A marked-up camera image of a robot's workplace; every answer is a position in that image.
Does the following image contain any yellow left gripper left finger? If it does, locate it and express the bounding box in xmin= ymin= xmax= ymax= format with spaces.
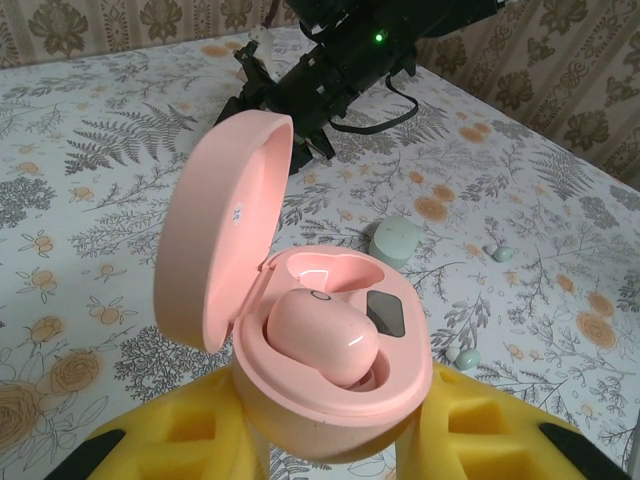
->
xmin=62 ymin=366 xmax=275 ymax=480

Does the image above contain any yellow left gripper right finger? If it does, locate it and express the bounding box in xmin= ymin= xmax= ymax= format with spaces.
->
xmin=393 ymin=360 xmax=640 ymax=480

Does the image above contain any mint green wireless earbud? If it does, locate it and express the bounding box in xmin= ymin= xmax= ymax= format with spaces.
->
xmin=443 ymin=346 xmax=482 ymax=372
xmin=485 ymin=243 xmax=517 ymax=264

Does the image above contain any pink earbud charging case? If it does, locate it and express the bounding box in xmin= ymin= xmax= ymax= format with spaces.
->
xmin=152 ymin=108 xmax=435 ymax=467

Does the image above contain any mint green earbud charging case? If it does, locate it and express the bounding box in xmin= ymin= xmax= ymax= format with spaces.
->
xmin=362 ymin=216 xmax=422 ymax=267

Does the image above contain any pink wireless earbud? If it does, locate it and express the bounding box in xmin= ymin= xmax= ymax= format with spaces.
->
xmin=263 ymin=287 xmax=380 ymax=392

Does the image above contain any floral print tablecloth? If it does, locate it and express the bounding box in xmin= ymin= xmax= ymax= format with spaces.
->
xmin=0 ymin=37 xmax=640 ymax=480

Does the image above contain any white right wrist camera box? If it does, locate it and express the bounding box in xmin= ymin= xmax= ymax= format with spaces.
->
xmin=249 ymin=27 xmax=277 ymax=54

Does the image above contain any black cable loop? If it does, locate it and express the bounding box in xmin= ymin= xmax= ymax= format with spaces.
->
xmin=327 ymin=82 xmax=420 ymax=135

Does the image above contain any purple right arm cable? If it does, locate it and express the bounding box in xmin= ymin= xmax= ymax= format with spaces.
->
xmin=262 ymin=0 xmax=282 ymax=32

